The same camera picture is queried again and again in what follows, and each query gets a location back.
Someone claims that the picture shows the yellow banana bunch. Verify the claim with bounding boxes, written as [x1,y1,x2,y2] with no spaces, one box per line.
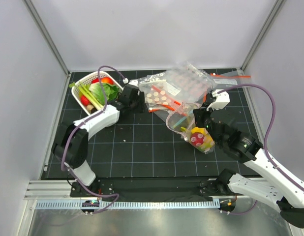
[181,127,215,153]

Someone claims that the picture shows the red apple front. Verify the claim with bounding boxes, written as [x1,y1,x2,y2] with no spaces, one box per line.
[190,132,205,147]

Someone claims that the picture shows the clear pink-dotted zip bag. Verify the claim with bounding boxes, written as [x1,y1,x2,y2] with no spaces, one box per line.
[165,103,214,154]

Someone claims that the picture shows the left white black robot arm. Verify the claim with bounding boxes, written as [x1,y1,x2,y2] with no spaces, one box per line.
[52,85,146,197]

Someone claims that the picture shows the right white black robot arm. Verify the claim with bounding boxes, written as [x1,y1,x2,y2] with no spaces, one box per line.
[193,108,304,229]

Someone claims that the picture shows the clear white-dotted zip bag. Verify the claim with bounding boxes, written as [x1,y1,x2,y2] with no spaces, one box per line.
[139,82,181,112]

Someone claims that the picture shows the clear bag orange zipper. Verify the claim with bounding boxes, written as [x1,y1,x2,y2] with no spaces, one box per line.
[210,69,252,89]

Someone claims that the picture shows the green lettuce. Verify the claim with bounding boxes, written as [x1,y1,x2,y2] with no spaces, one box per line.
[89,83,120,105]

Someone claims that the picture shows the red orange tomato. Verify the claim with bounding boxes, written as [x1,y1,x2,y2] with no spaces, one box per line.
[101,77,115,85]

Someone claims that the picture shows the red strawberry back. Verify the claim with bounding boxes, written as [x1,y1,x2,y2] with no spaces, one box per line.
[91,78,99,84]

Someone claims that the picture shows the brown mushroom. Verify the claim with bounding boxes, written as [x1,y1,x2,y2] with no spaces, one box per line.
[86,104,94,112]

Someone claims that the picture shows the small red strawberry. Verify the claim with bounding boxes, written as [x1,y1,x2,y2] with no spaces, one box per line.
[80,95,91,107]

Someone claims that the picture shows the black grid cutting mat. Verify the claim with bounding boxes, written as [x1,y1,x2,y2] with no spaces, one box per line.
[41,67,266,179]

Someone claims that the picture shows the green celery stalk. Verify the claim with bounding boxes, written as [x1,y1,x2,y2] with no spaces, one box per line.
[69,82,103,112]

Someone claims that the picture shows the pile of red-dotted bags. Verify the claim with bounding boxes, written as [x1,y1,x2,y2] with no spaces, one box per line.
[163,61,217,103]

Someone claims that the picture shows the white plastic basket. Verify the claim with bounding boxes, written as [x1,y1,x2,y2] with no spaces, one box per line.
[69,71,123,116]

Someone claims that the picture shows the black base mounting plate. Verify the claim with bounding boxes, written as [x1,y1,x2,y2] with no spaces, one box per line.
[69,176,246,202]

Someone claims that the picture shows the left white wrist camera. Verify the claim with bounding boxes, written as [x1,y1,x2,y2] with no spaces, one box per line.
[128,80,139,87]

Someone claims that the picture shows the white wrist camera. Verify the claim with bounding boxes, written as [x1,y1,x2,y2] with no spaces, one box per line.
[206,89,230,111]
[128,80,139,87]

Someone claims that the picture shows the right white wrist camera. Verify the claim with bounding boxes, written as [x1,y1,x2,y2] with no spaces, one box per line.
[206,89,230,111]

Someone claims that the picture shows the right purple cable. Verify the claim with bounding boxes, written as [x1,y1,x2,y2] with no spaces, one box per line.
[215,83,304,216]

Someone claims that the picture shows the left aluminium frame post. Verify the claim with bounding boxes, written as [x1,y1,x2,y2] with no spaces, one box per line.
[22,0,69,76]

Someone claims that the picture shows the aluminium frame post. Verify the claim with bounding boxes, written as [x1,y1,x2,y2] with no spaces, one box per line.
[22,0,69,76]
[241,0,286,71]

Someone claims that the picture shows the slotted aluminium cable duct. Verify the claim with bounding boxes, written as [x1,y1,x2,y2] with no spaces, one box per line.
[35,199,220,210]

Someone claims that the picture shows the right aluminium frame post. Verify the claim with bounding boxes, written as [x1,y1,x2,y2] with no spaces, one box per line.
[241,0,286,71]

